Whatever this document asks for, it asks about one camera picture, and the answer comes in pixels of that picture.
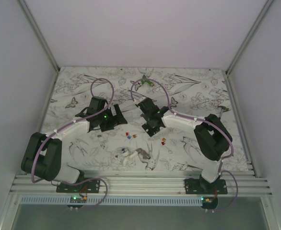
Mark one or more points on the right aluminium corner post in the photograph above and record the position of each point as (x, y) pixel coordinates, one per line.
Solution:
(250, 35)

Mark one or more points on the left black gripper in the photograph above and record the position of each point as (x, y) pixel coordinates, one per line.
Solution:
(116, 120)

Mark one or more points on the floral printed table mat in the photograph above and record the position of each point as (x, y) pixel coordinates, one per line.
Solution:
(197, 92)

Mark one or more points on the grey metal bracket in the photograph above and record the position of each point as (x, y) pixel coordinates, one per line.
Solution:
(143, 155)

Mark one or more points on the small grey hammer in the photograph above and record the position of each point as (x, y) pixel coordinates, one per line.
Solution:
(223, 109)

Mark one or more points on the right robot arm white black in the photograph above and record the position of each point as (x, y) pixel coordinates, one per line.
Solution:
(211, 135)

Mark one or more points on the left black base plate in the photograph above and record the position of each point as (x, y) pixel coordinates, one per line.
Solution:
(85, 185)

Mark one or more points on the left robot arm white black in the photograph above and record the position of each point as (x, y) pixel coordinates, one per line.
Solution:
(43, 155)

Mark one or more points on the black fuse box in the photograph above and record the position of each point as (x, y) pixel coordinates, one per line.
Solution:
(151, 131)

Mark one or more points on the white pipe fitting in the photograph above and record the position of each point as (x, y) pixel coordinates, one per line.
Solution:
(126, 156)

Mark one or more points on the aluminium corner post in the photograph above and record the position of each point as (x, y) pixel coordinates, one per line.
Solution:
(38, 33)
(250, 35)

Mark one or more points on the left aluminium corner post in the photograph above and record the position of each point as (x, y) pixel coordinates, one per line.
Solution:
(38, 33)

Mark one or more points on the left small circuit board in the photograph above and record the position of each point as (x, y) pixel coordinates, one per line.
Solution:
(78, 199)

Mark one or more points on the right small circuit board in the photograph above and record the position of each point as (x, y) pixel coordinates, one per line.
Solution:
(208, 200)

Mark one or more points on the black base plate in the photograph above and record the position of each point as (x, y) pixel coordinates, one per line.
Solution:
(85, 185)
(202, 187)

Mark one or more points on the perforated grey cable duct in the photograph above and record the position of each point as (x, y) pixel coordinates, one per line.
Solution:
(114, 200)

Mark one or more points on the aluminium rail frame front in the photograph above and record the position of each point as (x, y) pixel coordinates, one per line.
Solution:
(130, 183)

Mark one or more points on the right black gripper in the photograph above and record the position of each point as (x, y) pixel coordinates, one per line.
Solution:
(145, 118)

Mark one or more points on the small circuit board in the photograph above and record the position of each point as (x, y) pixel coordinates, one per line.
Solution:
(208, 200)
(78, 199)

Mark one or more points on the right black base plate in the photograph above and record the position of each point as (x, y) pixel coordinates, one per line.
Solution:
(202, 187)

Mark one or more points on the green spray nozzle toy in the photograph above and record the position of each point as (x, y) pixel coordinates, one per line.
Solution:
(144, 80)

